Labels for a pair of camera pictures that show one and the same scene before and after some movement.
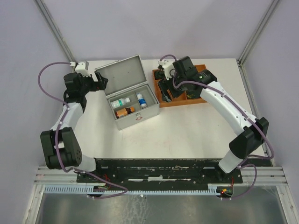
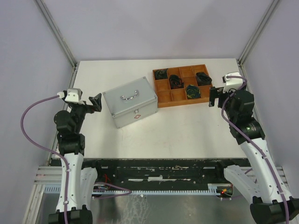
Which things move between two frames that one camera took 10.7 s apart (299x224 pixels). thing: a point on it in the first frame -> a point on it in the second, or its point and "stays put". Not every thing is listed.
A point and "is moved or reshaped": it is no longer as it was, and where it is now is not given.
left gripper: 100,85 -> 96,101
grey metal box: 130,97 is moved or reshaped
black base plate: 155,171 stays put
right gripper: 164,85 -> 219,94
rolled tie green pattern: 159,74 stays put
